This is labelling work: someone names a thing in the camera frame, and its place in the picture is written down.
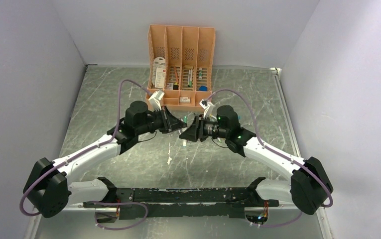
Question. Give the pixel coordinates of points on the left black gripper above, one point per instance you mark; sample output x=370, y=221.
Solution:
x=170, y=122

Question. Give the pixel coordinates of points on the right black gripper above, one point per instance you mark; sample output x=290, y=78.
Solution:
x=192, y=133

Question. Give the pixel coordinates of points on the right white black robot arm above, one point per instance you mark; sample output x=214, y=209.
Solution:
x=243, y=142

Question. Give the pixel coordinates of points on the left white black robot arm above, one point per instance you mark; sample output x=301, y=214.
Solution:
x=53, y=185

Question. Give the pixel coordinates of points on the small white box in organizer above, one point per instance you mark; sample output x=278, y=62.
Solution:
x=185, y=99

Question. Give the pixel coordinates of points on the blue object in organizer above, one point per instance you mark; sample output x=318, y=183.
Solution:
x=203, y=88

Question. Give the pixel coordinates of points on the white packet in organizer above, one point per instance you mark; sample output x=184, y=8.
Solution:
x=158, y=72

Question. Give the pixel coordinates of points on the orange desk organizer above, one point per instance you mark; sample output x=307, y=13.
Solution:
x=189, y=55

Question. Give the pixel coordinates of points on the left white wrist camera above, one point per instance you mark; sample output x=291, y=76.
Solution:
x=155, y=100

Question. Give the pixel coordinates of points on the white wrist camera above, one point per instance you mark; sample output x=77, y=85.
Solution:
x=155, y=100
x=208, y=108

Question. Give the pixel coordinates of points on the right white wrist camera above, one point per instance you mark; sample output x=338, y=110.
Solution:
x=208, y=108

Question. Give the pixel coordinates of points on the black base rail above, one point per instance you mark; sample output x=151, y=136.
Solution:
x=133, y=203

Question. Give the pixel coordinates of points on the aluminium frame rail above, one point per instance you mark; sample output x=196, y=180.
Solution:
x=306, y=183

